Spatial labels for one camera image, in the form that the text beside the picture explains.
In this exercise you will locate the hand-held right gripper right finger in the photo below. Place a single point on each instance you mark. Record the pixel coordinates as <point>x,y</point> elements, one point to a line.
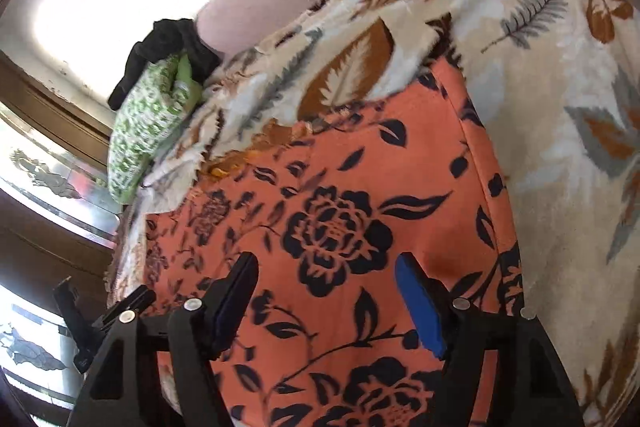
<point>420,302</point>

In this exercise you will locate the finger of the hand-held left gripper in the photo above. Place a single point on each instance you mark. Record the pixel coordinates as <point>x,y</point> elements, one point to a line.
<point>75,312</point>
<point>130,302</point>

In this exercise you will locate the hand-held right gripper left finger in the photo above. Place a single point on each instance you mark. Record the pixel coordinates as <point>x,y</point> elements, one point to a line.
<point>232,302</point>

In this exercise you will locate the orange floral shirt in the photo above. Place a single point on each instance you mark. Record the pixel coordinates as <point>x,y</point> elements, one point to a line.
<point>350,187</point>

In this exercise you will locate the stained glass window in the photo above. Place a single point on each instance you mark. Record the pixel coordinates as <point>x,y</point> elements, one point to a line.
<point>50,187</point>

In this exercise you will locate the green patterned pillow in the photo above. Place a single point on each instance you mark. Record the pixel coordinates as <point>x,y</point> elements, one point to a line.
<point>145,127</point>

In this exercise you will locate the leaf print blanket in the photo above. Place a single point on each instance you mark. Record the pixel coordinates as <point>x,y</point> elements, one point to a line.
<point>550,82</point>

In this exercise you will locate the black cloth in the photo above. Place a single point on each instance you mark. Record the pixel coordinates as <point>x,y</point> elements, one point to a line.
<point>165,42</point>

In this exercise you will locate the wooden window frame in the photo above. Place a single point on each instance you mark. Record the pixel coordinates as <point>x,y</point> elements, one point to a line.
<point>45,97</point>

